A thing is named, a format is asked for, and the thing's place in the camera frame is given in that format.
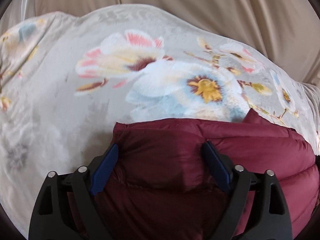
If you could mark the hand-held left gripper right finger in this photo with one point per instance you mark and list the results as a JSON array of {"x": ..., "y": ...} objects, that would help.
[{"x": 217, "y": 165}]

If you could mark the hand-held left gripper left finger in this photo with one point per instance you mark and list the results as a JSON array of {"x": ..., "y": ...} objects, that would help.
[{"x": 105, "y": 170}]

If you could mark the maroon puffer jacket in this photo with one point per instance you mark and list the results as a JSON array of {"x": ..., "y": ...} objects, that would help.
[{"x": 162, "y": 155}]

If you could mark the floral fleece blanket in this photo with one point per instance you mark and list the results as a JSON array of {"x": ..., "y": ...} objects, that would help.
[{"x": 62, "y": 92}]

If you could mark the beige backdrop curtain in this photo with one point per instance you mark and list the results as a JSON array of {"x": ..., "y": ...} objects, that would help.
[{"x": 200, "y": 5}]

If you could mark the clear plastic sheet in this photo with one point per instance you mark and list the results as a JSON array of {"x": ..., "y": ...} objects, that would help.
[{"x": 25, "y": 2}]

